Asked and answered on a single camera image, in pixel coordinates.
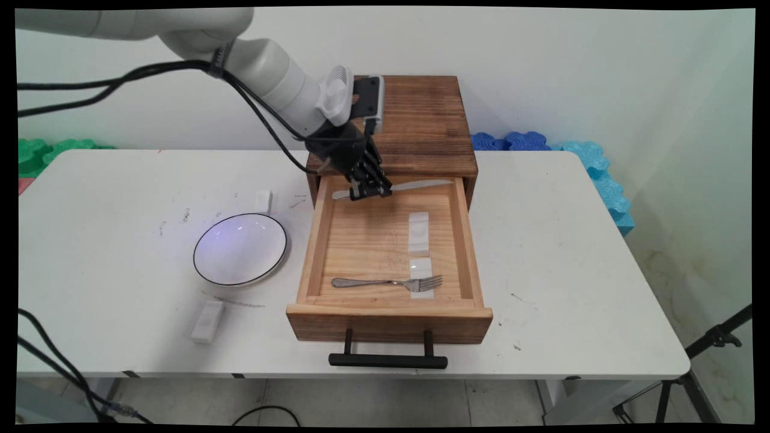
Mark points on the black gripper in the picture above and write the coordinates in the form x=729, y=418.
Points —
x=340, y=150

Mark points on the steel table knife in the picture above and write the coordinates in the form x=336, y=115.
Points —
x=421, y=184

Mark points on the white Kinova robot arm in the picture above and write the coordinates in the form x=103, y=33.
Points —
x=271, y=66

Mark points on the light wooden drawer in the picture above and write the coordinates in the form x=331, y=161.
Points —
x=373, y=240

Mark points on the white plastic cutlery rest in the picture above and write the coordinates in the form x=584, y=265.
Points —
x=421, y=267
x=418, y=234
x=263, y=201
x=209, y=322

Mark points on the dark brown wooden cabinet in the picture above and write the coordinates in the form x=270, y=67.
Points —
x=421, y=120

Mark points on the steel fork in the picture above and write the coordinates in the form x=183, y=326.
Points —
x=361, y=282

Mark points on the white plate with black rim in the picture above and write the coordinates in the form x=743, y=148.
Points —
x=240, y=249

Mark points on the dark blue foam mat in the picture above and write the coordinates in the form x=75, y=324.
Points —
x=517, y=141

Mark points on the light blue foam mat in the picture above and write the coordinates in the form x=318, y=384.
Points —
x=607, y=186

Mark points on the white table leg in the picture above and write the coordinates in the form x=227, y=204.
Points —
x=102, y=391
x=556, y=397

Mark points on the green foam mat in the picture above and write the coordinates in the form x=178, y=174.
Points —
x=36, y=153

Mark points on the pink foam mat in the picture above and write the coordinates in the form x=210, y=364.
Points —
x=24, y=185

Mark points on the black tripod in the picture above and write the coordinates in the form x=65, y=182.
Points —
x=716, y=337

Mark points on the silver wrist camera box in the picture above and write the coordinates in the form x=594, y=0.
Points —
x=368, y=99

